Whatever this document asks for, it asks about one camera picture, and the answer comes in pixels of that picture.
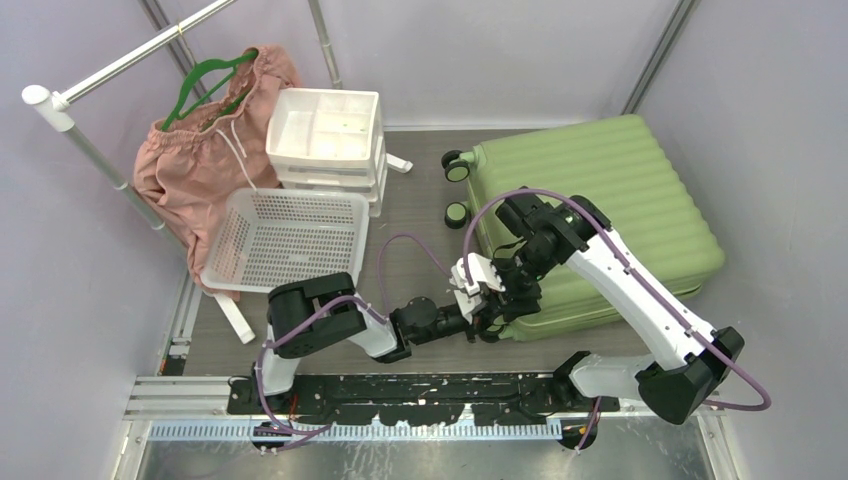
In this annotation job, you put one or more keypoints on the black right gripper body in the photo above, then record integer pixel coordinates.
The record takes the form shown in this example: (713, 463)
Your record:
(520, 290)

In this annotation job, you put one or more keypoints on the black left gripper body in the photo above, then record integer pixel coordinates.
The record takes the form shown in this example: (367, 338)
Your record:
(475, 327)

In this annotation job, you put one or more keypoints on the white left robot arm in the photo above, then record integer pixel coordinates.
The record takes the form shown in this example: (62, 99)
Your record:
(307, 316)

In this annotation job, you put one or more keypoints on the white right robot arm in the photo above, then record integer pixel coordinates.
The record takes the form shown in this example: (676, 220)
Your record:
(688, 358)

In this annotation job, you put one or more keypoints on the white perforated plastic basket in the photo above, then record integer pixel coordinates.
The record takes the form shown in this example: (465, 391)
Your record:
(272, 237)

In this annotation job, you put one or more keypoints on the white plastic drawer organizer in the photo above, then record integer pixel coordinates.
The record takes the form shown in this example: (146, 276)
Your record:
(329, 140)

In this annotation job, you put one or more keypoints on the pink cloth garment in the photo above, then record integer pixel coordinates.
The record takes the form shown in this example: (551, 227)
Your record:
(187, 168)

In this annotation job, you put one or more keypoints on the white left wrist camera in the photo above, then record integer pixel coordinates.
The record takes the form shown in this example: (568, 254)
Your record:
(470, 304)

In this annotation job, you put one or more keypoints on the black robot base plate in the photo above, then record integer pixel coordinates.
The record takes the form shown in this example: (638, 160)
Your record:
(493, 399)

